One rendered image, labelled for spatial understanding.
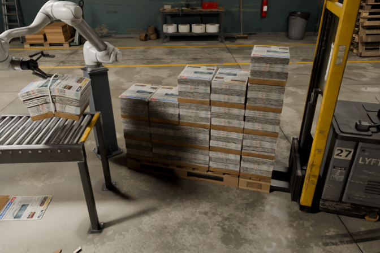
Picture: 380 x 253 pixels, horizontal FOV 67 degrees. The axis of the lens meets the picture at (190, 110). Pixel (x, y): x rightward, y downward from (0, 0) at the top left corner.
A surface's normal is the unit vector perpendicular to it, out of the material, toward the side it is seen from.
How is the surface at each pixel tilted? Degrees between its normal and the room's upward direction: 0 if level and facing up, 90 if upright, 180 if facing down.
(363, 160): 90
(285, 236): 0
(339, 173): 90
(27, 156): 90
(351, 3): 90
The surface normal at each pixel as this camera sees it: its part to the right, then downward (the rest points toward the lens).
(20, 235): 0.00, -0.90
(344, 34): -0.26, 0.43
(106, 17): 0.04, 0.44
